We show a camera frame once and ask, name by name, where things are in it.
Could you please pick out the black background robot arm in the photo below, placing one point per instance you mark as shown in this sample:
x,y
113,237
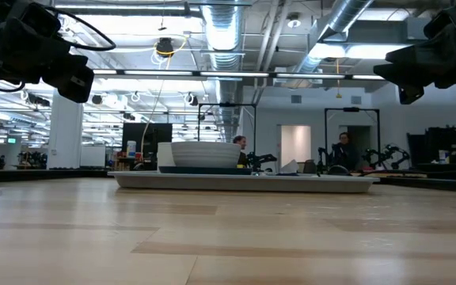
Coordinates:
x,y
259,159
390,152

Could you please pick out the white board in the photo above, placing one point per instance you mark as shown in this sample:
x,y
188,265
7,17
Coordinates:
x,y
92,156

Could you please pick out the black ceiling device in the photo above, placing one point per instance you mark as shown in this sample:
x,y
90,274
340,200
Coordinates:
x,y
164,46

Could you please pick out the dark blue napkin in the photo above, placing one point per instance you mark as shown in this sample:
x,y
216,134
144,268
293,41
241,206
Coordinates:
x,y
279,173

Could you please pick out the white canister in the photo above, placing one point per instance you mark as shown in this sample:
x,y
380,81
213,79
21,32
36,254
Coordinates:
x,y
131,148

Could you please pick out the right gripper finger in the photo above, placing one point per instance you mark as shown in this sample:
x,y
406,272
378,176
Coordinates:
x,y
410,65

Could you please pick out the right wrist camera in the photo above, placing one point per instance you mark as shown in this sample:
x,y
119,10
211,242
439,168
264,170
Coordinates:
x,y
449,21

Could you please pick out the white ribbed bowl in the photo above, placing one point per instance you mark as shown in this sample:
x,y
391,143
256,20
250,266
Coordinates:
x,y
206,156

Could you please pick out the white square pillar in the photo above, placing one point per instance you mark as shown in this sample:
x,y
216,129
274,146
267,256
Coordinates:
x,y
65,126

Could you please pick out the person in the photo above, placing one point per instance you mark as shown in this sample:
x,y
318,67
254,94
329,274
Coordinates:
x,y
240,143
344,152

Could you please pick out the grey wall vent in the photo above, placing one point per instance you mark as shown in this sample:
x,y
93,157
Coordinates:
x,y
356,99
296,99

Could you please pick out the yellow hanging plug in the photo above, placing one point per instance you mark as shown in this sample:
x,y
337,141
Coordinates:
x,y
338,94

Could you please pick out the silver ventilation duct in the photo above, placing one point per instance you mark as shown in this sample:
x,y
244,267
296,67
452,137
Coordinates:
x,y
224,31
346,12

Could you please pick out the green exit sign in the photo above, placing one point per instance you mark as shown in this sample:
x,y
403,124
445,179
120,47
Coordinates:
x,y
11,140

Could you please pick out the black monitor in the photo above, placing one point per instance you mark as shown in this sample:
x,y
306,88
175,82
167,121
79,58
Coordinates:
x,y
149,134

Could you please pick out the grey plastic tray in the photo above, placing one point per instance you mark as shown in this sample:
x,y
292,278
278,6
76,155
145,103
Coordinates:
x,y
244,183

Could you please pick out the black gantry frame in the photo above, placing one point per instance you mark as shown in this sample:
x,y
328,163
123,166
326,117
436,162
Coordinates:
x,y
228,104
350,109

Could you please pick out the black aluminium table frame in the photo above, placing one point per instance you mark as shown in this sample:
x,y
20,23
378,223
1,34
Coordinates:
x,y
54,175

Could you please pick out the white cylindrical container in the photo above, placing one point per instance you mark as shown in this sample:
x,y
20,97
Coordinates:
x,y
164,156

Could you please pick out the dark blue plate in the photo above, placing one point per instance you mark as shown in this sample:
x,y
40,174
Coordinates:
x,y
204,170

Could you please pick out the long ceiling light strip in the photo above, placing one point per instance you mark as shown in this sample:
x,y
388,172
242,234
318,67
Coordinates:
x,y
232,74

